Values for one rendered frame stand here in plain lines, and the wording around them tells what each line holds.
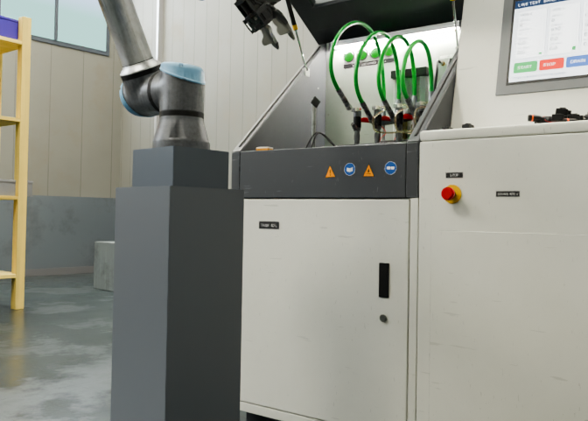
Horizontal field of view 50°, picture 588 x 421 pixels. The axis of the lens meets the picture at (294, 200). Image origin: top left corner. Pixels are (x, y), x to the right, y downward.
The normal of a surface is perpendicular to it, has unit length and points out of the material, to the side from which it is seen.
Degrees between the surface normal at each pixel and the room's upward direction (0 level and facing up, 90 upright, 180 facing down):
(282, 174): 90
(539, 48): 76
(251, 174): 90
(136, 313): 90
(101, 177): 90
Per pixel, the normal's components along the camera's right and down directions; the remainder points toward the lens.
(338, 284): -0.58, -0.03
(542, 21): -0.55, -0.26
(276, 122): 0.82, 0.00
